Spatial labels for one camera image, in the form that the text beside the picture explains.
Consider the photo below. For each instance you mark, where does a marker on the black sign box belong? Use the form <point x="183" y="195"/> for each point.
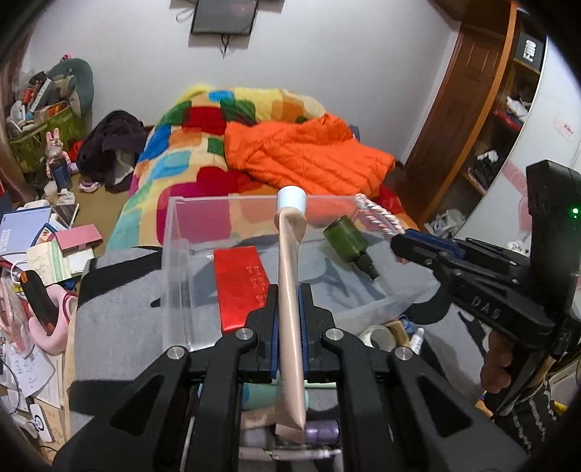
<point x="530" y="52"/>

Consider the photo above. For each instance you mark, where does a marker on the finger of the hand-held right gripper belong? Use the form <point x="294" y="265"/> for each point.
<point x="422" y="256"/>
<point x="435" y="240"/>

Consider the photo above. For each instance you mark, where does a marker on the person's right forearm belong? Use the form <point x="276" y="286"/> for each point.
<point x="531" y="426"/>

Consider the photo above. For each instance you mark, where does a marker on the pink flat box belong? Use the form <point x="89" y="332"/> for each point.
<point x="79" y="237"/>

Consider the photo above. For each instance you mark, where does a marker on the red box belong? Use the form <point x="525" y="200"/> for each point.
<point x="236" y="290"/>

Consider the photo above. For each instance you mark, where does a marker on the dark clothing pile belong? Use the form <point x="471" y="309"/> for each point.
<point x="109" y="140"/>

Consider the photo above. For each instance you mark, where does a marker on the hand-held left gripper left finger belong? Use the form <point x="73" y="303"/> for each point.
<point x="273" y="326"/>

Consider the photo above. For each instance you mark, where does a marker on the person's right hand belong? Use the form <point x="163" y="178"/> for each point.
<point x="497" y="367"/>

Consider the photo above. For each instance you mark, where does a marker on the purple bottle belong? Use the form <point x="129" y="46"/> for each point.
<point x="323" y="431"/>

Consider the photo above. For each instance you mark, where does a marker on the pink rabbit toy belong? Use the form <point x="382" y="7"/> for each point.
<point x="56" y="147"/>

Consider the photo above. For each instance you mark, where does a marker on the dark blue bottle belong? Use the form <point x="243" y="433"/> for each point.
<point x="60" y="174"/>

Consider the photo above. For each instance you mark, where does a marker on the wooden wardrobe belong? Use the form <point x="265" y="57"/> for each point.
<point x="472" y="90"/>

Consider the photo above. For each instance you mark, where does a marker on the green basket of clutter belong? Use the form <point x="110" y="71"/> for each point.
<point x="45" y="131"/>

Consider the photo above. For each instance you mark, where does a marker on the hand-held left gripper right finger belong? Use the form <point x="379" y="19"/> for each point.
<point x="303" y="326"/>

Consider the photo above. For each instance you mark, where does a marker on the colourful patchwork blanket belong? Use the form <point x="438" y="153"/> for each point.
<point x="190" y="149"/>

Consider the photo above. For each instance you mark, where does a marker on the blue book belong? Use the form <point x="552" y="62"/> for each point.
<point x="22" y="227"/>

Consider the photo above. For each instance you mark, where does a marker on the orange down jacket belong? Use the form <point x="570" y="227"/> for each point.
<point x="299" y="149"/>

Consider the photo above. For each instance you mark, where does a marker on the teal tube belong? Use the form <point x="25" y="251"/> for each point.
<point x="258" y="395"/>

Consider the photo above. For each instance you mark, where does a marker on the green bottle with black nozzle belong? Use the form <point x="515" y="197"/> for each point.
<point x="345" y="238"/>

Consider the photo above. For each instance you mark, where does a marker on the white tape roll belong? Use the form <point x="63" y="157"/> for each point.
<point x="379" y="338"/>

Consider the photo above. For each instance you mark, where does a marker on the white sliding door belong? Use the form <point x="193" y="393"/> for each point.
<point x="558" y="113"/>

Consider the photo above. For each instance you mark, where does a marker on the clear plastic box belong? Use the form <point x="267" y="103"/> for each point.
<point x="190" y="272"/>

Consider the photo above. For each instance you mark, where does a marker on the beige tube with white cap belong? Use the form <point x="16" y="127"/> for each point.
<point x="288" y="295"/>

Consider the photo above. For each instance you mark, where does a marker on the black wall monitor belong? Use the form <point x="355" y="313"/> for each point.
<point x="224" y="16"/>

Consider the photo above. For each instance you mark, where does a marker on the green white book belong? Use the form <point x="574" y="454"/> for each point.
<point x="47" y="263"/>

